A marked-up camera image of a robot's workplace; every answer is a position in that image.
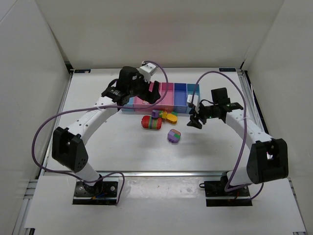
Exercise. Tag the small pink bin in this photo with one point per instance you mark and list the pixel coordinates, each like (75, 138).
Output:
(168, 102)

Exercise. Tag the light blue bin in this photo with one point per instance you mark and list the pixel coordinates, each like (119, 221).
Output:
(129, 107)
(193, 88)

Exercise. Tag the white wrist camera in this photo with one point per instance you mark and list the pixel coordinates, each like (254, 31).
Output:
(147, 70)
(193, 103)

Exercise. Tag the orange yellow lego block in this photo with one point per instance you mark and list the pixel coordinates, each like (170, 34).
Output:
(172, 118)

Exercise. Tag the small purple lego block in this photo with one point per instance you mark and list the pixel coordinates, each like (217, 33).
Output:
(155, 113)

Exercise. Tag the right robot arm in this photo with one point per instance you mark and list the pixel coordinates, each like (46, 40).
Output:
(268, 157)

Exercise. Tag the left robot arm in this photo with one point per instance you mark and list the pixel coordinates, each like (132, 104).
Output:
(68, 146)

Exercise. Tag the left light blue bin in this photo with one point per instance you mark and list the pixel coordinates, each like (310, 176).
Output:
(129, 107)

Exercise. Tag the purple green lego block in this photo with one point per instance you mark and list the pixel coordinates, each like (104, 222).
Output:
(173, 136)

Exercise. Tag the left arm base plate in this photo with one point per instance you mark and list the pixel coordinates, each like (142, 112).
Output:
(104, 192)

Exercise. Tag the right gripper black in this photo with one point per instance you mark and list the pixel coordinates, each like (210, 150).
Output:
(198, 115)

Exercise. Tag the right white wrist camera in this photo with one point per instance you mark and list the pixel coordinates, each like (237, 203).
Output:
(193, 103)

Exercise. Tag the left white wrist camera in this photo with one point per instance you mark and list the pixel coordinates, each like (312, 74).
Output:
(147, 70)

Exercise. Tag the dark blue bin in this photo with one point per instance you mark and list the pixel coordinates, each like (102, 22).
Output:
(180, 97)

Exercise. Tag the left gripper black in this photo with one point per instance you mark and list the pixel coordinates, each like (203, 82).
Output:
(147, 89)

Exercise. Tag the right light blue bin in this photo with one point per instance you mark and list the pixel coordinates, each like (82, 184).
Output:
(193, 88)

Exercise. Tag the yellow striped lego block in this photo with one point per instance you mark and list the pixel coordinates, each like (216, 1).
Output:
(164, 114)

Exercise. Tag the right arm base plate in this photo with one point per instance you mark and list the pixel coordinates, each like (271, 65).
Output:
(216, 196)

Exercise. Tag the red striped lego block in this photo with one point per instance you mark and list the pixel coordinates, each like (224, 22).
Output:
(153, 123)

